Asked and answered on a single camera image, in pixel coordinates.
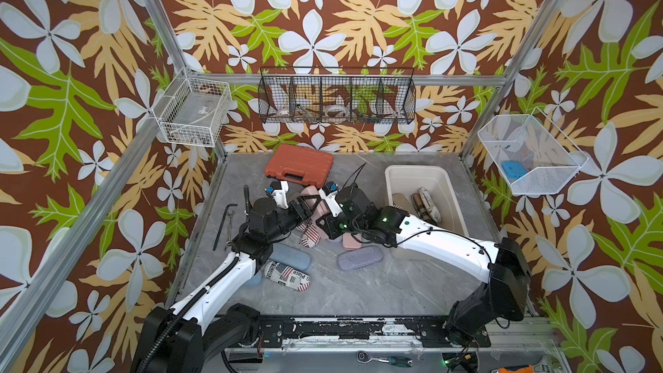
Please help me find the white wire basket left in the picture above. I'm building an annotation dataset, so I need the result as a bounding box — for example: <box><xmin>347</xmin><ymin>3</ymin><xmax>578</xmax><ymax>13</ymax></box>
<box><xmin>153</xmin><ymin>69</ymin><xmax>232</xmax><ymax>148</ymax></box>

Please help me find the blue glasses case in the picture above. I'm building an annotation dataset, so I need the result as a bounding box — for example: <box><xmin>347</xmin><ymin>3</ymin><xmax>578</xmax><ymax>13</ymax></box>
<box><xmin>270</xmin><ymin>243</ymin><xmax>312</xmax><ymax>272</ymax></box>

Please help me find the ratchet wrench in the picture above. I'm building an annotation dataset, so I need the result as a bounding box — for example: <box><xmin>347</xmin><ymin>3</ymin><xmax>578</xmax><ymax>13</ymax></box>
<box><xmin>357</xmin><ymin>351</ymin><xmax>414</xmax><ymax>368</ymax></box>

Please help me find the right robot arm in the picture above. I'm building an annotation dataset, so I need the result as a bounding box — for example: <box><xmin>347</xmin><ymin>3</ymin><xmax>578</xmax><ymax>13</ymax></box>
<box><xmin>316</xmin><ymin>182</ymin><xmax>532</xmax><ymax>345</ymax></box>

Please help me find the lavender glasses case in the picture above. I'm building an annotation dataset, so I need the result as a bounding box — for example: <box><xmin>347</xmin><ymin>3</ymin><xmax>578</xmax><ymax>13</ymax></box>
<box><xmin>337</xmin><ymin>246</ymin><xmax>383</xmax><ymax>272</ymax></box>

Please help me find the red plastic tool case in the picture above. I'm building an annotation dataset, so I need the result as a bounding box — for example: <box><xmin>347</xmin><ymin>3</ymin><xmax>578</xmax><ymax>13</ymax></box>
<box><xmin>264</xmin><ymin>144</ymin><xmax>334</xmax><ymax>188</ymax></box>

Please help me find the cream plastic storage box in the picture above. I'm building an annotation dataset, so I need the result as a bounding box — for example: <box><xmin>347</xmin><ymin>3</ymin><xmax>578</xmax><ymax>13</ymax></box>
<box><xmin>385</xmin><ymin>165</ymin><xmax>477</xmax><ymax>269</ymax></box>

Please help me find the plaid glasses case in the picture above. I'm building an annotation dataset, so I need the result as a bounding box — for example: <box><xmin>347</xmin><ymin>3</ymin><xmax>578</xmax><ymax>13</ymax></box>
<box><xmin>412</xmin><ymin>193</ymin><xmax>433</xmax><ymax>223</ymax></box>

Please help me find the blue object in basket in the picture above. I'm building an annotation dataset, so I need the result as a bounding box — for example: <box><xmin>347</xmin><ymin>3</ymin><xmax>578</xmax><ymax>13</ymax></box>
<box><xmin>502</xmin><ymin>161</ymin><xmax>528</xmax><ymax>181</ymax></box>

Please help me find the small pink glasses case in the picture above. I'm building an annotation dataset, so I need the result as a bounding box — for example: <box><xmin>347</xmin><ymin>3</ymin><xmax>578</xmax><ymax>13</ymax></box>
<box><xmin>342</xmin><ymin>233</ymin><xmax>363</xmax><ymax>250</ymax></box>

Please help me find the flag print glasses case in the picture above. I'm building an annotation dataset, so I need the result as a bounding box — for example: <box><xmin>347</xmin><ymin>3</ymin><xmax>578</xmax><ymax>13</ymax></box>
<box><xmin>262</xmin><ymin>261</ymin><xmax>311</xmax><ymax>292</ymax></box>

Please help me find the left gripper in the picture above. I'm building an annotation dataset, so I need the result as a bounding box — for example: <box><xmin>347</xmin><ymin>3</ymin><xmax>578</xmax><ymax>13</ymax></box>
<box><xmin>264</xmin><ymin>194</ymin><xmax>319</xmax><ymax>245</ymax></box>

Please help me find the floral print glasses case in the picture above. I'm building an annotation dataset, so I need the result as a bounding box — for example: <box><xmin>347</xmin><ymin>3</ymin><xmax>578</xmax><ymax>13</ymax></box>
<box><xmin>418</xmin><ymin>188</ymin><xmax>442</xmax><ymax>224</ymax></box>

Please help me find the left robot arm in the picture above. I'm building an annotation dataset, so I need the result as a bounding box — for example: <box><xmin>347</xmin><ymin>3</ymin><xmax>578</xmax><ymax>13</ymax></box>
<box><xmin>131</xmin><ymin>181</ymin><xmax>321</xmax><ymax>372</ymax></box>

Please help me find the white mesh basket right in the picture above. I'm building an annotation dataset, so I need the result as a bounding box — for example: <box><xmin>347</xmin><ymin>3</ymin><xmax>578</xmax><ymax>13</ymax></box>
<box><xmin>478</xmin><ymin>109</ymin><xmax>589</xmax><ymax>196</ymax></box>

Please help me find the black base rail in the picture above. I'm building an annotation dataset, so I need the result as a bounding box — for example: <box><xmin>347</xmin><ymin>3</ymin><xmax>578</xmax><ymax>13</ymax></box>
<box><xmin>239</xmin><ymin>315</ymin><xmax>491</xmax><ymax>349</ymax></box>

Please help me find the black wire basket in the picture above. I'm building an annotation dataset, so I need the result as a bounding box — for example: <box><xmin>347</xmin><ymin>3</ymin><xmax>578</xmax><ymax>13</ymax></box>
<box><xmin>257</xmin><ymin>67</ymin><xmax>416</xmax><ymax>124</ymax></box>

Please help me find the black hex key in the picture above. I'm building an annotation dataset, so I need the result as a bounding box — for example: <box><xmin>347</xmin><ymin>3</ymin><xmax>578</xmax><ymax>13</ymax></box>
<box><xmin>212</xmin><ymin>203</ymin><xmax>239</xmax><ymax>252</ymax></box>

